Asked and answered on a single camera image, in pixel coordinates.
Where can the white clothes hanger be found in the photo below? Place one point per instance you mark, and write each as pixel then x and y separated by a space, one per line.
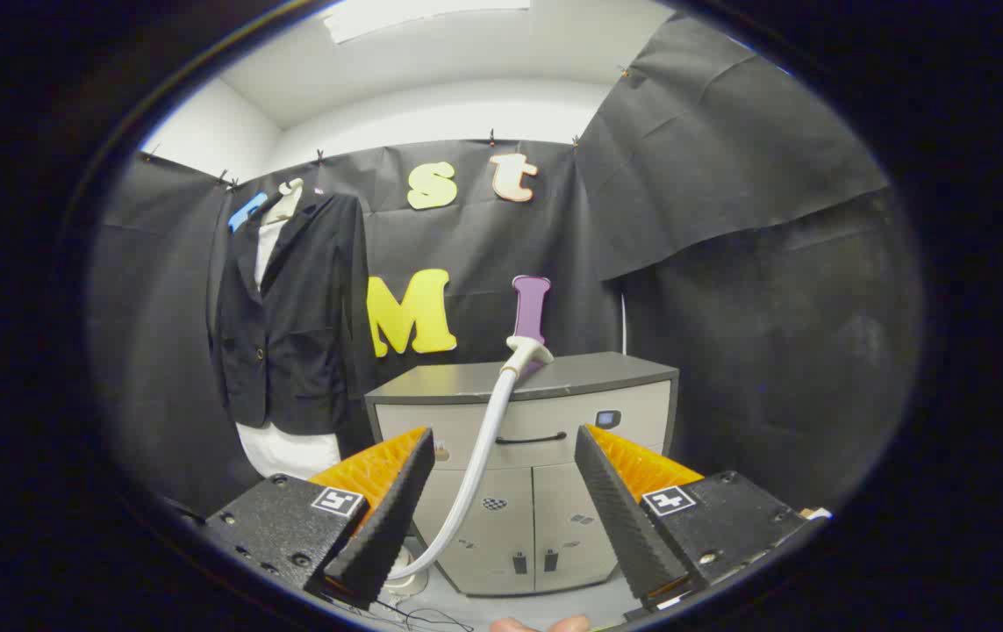
pixel 288 204

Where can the white shirt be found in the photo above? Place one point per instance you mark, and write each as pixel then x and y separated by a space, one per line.
pixel 290 452

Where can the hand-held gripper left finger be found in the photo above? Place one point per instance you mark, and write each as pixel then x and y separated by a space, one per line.
pixel 396 518

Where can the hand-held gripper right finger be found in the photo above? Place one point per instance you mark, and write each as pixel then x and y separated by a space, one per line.
pixel 619 518

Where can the black suit jacket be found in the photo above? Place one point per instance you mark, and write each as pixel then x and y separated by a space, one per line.
pixel 308 333

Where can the grey cabinet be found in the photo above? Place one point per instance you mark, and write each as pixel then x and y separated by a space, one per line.
pixel 554 491

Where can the black backdrop cloth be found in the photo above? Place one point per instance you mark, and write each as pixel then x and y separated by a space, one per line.
pixel 729 219

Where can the ceiling light panel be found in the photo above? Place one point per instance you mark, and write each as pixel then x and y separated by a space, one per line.
pixel 422 16

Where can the white garment steamer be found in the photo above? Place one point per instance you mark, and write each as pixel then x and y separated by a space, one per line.
pixel 488 430

